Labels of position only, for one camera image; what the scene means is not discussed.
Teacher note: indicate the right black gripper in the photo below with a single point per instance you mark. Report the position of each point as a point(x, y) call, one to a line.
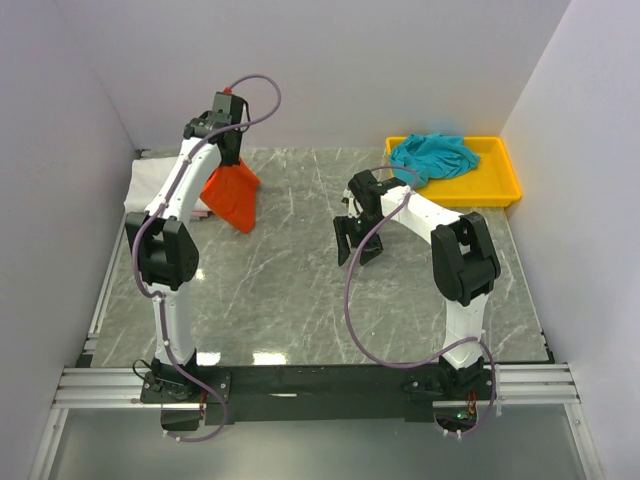
point(342, 227)

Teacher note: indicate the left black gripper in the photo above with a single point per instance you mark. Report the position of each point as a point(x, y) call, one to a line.
point(234, 159)

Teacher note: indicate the orange t-shirt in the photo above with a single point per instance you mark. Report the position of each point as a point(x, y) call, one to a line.
point(230, 193)

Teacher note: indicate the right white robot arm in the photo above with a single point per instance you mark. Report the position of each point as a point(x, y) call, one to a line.
point(464, 261)

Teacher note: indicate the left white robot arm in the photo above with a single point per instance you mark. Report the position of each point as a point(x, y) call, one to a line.
point(209, 169)

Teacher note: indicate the folded white t-shirt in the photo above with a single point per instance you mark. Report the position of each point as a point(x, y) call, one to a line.
point(151, 178)

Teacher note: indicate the teal t-shirt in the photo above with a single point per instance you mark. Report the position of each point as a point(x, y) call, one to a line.
point(420, 158)

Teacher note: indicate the yellow plastic tray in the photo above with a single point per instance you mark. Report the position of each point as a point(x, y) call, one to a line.
point(492, 184)

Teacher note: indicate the black base beam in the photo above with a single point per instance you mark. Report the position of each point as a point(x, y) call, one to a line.
point(234, 394)

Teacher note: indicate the aluminium frame rail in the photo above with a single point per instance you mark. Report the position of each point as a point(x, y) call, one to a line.
point(120, 388)

